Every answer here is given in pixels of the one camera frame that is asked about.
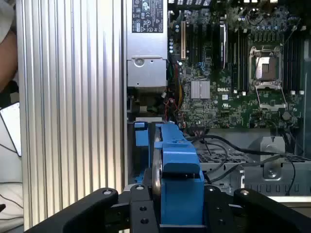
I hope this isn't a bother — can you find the blue plastic bay bracket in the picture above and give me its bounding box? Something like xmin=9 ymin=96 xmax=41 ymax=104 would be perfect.
xmin=133 ymin=122 xmax=149 ymax=147

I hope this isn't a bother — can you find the black RAM slot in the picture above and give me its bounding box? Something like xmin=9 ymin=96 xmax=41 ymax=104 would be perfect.
xmin=289 ymin=31 xmax=296 ymax=95
xmin=298 ymin=43 xmax=305 ymax=95
xmin=241 ymin=29 xmax=249 ymax=95
xmin=232 ymin=29 xmax=238 ymax=95

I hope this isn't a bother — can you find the silver socket cover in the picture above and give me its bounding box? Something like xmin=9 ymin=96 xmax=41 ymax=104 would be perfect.
xmin=254 ymin=81 xmax=288 ymax=110

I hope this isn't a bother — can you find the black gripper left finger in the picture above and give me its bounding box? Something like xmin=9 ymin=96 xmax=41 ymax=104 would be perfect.
xmin=24 ymin=183 xmax=160 ymax=233

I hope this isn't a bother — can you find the open black PC case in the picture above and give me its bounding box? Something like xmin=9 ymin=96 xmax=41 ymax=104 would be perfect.
xmin=125 ymin=0 xmax=311 ymax=209

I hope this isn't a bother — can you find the thin black disk wire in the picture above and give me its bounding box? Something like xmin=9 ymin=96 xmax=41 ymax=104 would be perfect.
xmin=203 ymin=142 xmax=286 ymax=185

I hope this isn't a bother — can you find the white tablet with black rim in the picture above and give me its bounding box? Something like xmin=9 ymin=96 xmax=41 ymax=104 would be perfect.
xmin=0 ymin=101 xmax=22 ymax=157

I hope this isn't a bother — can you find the silver CPU socket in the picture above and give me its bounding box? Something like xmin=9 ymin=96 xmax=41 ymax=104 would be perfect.
xmin=249 ymin=45 xmax=284 ymax=83

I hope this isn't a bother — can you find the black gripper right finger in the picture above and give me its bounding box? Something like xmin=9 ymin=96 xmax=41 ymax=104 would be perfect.
xmin=204 ymin=184 xmax=311 ymax=233

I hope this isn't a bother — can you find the silver chipset heatsink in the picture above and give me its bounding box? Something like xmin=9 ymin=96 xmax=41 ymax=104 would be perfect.
xmin=190 ymin=80 xmax=211 ymax=100

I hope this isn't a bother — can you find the silver power supply unit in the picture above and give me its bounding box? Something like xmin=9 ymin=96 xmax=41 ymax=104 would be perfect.
xmin=126 ymin=0 xmax=169 ymax=88

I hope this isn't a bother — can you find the thick black disk wire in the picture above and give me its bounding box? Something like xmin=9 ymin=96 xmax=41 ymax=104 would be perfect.
xmin=189 ymin=134 xmax=296 ymax=196

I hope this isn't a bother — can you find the hard disk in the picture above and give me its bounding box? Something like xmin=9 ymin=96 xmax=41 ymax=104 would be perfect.
xmin=152 ymin=122 xmax=207 ymax=226

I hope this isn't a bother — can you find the coloured power wire bundle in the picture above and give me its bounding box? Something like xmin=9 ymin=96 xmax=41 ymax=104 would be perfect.
xmin=164 ymin=59 xmax=184 ymax=122

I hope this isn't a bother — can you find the beige expansion slot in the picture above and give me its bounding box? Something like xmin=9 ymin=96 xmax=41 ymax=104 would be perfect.
xmin=180 ymin=20 xmax=187 ymax=61

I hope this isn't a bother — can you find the green Dell motherboard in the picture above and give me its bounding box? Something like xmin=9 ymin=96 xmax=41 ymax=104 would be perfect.
xmin=167 ymin=0 xmax=307 ymax=129

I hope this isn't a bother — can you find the grey metal disk bay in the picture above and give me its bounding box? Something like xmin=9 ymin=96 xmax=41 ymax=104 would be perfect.
xmin=196 ymin=135 xmax=311 ymax=196

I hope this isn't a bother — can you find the black upright expansion card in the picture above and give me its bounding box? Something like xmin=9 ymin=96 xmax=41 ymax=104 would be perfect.
xmin=219 ymin=22 xmax=228 ymax=70

